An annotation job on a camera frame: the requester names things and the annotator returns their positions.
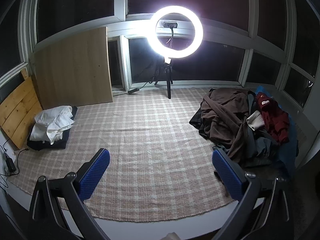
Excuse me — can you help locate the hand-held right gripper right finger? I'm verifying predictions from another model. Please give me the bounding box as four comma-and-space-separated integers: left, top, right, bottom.
212, 148, 293, 240

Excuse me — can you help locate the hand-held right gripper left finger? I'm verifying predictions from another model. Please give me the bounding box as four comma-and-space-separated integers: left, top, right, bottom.
29, 148, 111, 240

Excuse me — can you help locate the dark red garment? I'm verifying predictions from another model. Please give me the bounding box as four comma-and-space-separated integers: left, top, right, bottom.
255, 92, 290, 144

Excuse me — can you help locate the grey cloth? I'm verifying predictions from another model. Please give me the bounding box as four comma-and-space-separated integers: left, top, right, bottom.
240, 92, 279, 167

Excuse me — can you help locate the black folded cloth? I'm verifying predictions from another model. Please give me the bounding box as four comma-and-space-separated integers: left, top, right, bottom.
26, 106, 78, 152

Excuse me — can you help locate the brown robe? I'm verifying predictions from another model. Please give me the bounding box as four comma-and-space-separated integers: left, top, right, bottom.
189, 88, 265, 165

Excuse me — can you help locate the cream cloth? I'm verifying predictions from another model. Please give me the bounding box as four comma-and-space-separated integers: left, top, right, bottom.
246, 110, 265, 131

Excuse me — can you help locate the pink plaid rug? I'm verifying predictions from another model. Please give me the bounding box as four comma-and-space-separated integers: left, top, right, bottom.
7, 86, 308, 223

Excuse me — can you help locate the white cloth pile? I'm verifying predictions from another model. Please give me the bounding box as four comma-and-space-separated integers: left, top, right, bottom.
29, 106, 76, 145

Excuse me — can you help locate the dark blue cloth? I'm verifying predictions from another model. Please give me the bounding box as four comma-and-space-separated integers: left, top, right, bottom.
275, 112, 299, 178

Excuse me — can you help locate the bright blue cloth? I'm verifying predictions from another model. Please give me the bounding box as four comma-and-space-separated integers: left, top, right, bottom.
255, 85, 275, 98

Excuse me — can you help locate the pine plank panel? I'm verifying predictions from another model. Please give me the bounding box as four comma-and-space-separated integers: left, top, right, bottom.
0, 76, 43, 150

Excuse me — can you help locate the large light wooden board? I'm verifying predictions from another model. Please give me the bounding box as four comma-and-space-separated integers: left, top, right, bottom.
33, 26, 113, 110

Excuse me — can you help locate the black phone holder clamp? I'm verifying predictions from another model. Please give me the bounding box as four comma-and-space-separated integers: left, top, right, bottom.
162, 20, 178, 49

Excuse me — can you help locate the black power adapter with cable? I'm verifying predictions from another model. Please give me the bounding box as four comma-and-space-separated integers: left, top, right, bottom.
112, 80, 157, 97

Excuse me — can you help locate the white ring light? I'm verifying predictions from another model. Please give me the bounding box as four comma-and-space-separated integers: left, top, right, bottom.
146, 5, 204, 59

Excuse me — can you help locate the white window frame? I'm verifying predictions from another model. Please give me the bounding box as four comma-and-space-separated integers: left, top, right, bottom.
0, 0, 320, 115

